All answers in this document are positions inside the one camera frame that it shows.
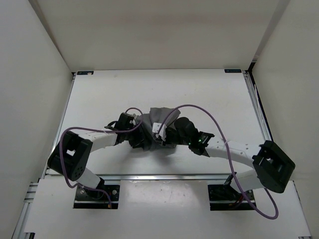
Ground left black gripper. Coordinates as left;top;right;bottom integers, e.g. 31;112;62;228
124;122;152;148

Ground grey pleated skirt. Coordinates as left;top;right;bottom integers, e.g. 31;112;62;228
129;107;180;151

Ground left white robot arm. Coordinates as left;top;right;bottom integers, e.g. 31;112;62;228
47;112;144;199

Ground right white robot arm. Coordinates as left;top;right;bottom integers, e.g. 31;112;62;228
164;117;296;199

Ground left blue label sticker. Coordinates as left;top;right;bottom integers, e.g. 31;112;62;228
77;71;94;75

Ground blue label sticker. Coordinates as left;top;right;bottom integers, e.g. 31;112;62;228
224;69;242;73
77;71;94;75

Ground right blue label sticker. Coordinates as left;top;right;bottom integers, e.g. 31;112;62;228
224;69;242;73

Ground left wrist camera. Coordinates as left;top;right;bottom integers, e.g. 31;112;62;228
130;118;137;127

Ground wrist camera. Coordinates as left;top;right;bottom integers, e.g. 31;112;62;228
152;122;166;141
130;118;137;127

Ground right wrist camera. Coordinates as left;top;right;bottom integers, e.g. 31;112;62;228
152;122;166;141

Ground aluminium front rail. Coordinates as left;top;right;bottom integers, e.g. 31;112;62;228
99;174;229;181

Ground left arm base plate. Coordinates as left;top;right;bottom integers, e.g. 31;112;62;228
73;184;120;210

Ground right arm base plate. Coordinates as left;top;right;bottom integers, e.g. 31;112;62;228
207;175;253;211

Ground right aluminium side rail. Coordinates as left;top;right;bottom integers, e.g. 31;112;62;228
243;71;273;141

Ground left aluminium frame rail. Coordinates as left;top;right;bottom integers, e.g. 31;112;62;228
9;109;63;239

